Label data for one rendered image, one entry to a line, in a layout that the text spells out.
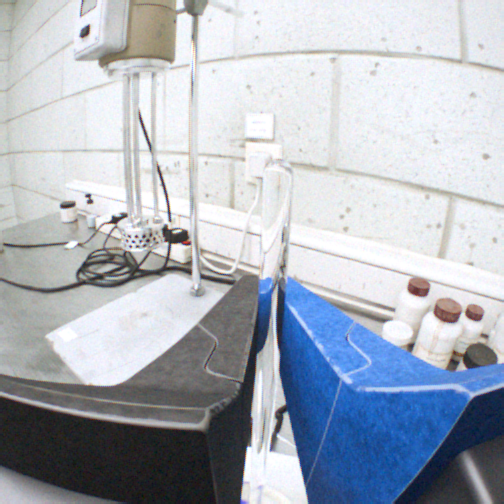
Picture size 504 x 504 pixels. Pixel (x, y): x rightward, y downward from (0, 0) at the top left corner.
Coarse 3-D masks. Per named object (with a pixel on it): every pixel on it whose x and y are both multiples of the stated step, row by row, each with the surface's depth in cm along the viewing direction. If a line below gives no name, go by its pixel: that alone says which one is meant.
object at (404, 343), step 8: (384, 328) 42; (392, 328) 42; (400, 328) 42; (408, 328) 41; (384, 336) 41; (392, 336) 40; (400, 336) 40; (408, 336) 40; (400, 344) 40; (408, 344) 41
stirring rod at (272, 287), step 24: (264, 168) 6; (288, 168) 6; (264, 192) 6; (288, 192) 6; (264, 216) 6; (288, 216) 6; (264, 240) 6; (288, 240) 6; (264, 264) 7; (264, 288) 7; (264, 312) 7; (264, 336) 7; (264, 360) 7; (264, 384) 8; (264, 408) 8; (264, 432) 9; (264, 456) 9; (264, 480) 10
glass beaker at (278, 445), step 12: (276, 444) 14; (288, 444) 14; (276, 456) 14; (288, 456) 14; (276, 468) 15; (288, 468) 14; (276, 480) 15; (288, 480) 14; (300, 480) 13; (288, 492) 15; (300, 492) 13
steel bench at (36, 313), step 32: (32, 224) 97; (64, 224) 97; (0, 256) 71; (32, 256) 72; (64, 256) 73; (128, 256) 75; (160, 256) 75; (0, 288) 56; (96, 288) 60; (128, 288) 61; (224, 288) 62; (0, 320) 46; (32, 320) 47; (64, 320) 49; (384, 320) 52; (0, 352) 38; (32, 352) 40; (288, 416) 34
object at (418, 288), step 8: (416, 280) 45; (424, 280) 45; (408, 288) 45; (416, 288) 43; (424, 288) 43; (400, 296) 46; (408, 296) 44; (416, 296) 43; (424, 296) 43; (400, 304) 45; (408, 304) 44; (416, 304) 43; (424, 304) 43; (400, 312) 45; (408, 312) 44; (416, 312) 43; (424, 312) 43; (400, 320) 45; (408, 320) 44; (416, 320) 44; (416, 328) 44; (416, 336) 45
